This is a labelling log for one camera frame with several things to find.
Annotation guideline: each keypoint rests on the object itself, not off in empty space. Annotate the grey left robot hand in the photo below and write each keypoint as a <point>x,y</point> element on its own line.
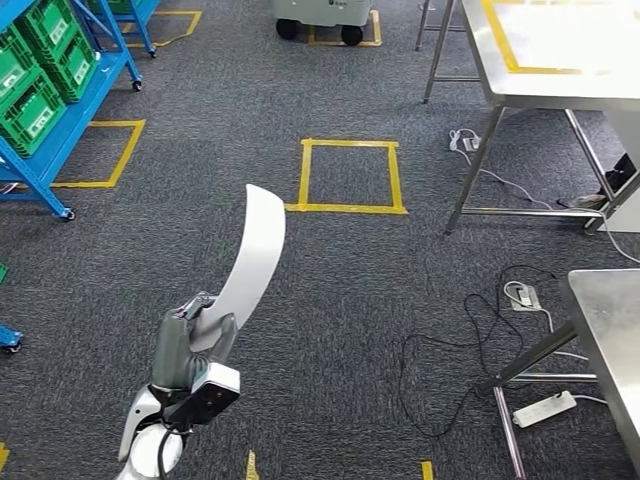
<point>172,351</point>

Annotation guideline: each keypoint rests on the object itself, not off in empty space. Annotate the white curved plastic part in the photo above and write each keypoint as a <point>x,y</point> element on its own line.
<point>255,252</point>

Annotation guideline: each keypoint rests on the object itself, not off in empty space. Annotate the yellow floor tape square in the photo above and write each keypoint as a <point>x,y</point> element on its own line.
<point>350,208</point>
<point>251,467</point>
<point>376,30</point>

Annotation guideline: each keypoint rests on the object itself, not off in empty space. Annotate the yellow floor tape mark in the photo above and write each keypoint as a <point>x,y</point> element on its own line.
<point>3,457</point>

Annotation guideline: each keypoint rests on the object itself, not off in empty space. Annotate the green plastic crate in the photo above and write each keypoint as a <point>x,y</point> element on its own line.
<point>20,132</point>
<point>65,79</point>
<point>10,53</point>
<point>40,26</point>

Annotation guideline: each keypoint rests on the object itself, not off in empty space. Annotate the white wheeled cart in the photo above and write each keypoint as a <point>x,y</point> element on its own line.
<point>320,10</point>

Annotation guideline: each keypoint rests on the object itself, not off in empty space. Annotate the white power strip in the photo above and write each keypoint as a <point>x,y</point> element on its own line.
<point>545,409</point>

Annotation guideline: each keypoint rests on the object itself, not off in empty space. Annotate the yellow table tape outline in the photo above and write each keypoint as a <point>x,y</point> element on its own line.
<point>504,46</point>

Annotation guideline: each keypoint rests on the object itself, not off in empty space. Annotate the stainless steel table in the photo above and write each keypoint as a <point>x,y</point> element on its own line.
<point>550,89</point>
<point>610,318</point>

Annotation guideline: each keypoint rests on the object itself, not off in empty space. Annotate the person's foot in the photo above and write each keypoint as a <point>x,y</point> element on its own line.
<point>620,175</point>

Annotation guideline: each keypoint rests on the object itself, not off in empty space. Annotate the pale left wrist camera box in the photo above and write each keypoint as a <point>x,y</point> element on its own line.
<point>215,387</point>

